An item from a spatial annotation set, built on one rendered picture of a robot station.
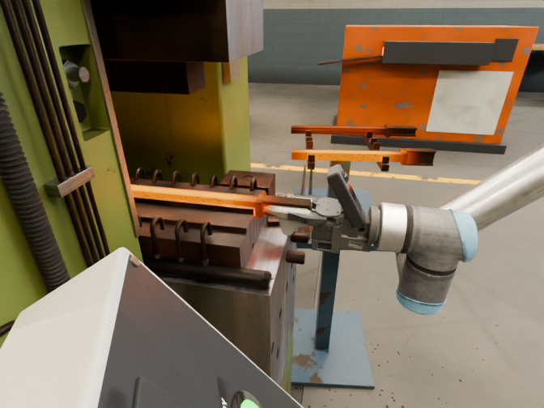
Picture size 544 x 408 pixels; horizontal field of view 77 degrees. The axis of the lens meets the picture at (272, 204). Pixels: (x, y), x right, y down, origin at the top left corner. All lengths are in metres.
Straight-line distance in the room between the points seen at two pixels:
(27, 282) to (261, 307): 0.35
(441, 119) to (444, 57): 0.69
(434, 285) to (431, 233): 0.11
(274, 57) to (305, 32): 0.84
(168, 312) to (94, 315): 0.05
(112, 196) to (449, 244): 0.54
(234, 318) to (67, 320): 0.46
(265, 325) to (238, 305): 0.06
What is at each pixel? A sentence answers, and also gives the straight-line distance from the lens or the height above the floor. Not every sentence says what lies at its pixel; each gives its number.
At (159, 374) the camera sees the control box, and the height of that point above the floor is 1.17.
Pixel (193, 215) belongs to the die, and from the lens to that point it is 0.66.
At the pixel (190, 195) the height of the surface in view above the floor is 1.01.
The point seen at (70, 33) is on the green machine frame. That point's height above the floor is 1.31.
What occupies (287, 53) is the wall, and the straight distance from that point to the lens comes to 8.23.
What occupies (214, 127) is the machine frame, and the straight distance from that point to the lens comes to 0.89.
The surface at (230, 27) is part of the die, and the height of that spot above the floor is 1.31.
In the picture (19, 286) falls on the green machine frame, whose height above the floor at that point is 1.09.
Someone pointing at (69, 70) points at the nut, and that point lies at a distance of 0.46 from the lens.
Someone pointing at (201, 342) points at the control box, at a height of 1.14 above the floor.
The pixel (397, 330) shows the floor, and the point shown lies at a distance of 1.85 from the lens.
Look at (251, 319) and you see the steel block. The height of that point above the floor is 0.85.
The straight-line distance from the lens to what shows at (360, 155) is 1.02.
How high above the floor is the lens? 1.32
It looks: 29 degrees down
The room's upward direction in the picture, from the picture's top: straight up
